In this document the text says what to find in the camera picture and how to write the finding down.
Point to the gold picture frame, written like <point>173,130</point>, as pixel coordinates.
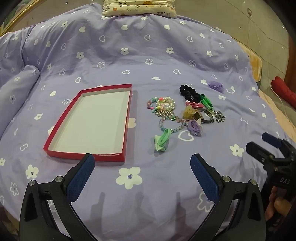
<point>22,13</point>

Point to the red shallow box lid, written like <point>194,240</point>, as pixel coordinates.
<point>95,122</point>

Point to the square face wrist watch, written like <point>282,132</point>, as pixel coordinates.
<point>203,115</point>

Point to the pink hair clip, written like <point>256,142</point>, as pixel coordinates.
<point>194,105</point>

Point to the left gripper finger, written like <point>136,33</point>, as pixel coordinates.
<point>259,153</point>
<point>272,140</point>

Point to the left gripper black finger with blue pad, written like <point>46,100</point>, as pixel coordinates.
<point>47,213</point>
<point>237,213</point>

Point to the yellow translucent claw clip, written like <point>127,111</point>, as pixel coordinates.
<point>189,112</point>

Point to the person's right hand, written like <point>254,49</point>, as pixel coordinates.
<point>277,204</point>

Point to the red rolled object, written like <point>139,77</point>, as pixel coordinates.
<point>282,90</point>

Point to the orange bed sheet edge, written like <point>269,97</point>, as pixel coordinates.
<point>283,111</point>

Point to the black velvet scrunchie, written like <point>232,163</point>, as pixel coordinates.
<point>189,94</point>

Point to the cream patterned pillow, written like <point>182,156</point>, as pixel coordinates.
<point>139,7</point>

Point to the purple lace hair flower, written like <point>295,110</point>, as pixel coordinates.
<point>215,85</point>

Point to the white pearl hair scrunchie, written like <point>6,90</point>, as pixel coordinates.
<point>165,107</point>

